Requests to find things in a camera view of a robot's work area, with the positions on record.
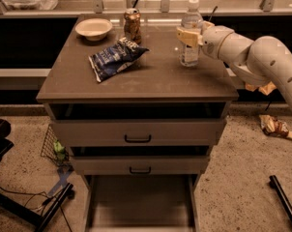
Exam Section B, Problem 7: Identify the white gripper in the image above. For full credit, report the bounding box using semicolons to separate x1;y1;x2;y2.
176;20;233;60

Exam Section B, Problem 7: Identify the clear plastic water bottle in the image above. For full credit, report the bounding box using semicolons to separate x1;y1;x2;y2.
180;0;203;67

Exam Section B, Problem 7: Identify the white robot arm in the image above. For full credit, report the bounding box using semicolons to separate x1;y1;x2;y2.
176;21;292;111

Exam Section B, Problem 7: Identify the grey drawer cabinet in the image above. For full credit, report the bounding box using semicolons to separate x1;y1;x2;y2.
36;13;240;232

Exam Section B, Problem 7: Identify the top grey drawer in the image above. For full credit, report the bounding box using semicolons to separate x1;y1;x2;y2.
48;102;227;147

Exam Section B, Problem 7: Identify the grey drawer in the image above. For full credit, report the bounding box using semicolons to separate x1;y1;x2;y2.
84;175;199;232
48;102;227;147
71;146;209;175

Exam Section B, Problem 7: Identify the middle grey drawer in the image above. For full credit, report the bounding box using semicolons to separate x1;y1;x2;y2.
71;146;209;175

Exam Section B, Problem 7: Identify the bottom grey drawer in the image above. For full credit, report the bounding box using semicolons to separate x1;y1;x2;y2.
84;175;199;232

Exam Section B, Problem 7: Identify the crushed brown soda can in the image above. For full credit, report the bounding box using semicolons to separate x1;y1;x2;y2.
124;8;141;44

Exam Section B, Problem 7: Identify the yellow cloth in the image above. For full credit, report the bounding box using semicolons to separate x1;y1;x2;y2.
245;82;277;96

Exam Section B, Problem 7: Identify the blue chip bag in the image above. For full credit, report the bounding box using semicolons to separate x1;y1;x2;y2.
88;37;148;83

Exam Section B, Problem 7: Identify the white bowl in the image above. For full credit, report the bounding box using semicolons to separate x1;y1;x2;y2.
75;18;113;42

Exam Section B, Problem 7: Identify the brown snack wrapper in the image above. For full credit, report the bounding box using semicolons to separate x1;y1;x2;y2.
259;115;292;140

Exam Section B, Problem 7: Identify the green object in basket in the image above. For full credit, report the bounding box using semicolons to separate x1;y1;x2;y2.
53;140;66;161

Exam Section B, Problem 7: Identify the blue tape cross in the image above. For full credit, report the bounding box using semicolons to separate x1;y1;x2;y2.
47;166;73;197

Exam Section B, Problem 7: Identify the black bar right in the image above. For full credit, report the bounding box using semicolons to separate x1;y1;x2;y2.
269;175;292;223

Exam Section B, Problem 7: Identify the black stand leg left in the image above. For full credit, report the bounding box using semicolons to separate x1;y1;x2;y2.
0;183;73;232

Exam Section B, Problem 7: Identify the wire mesh basket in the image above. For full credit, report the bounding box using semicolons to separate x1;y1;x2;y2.
41;126;70;166

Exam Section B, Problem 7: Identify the black cable on floor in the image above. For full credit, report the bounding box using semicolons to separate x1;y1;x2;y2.
0;177;73;232

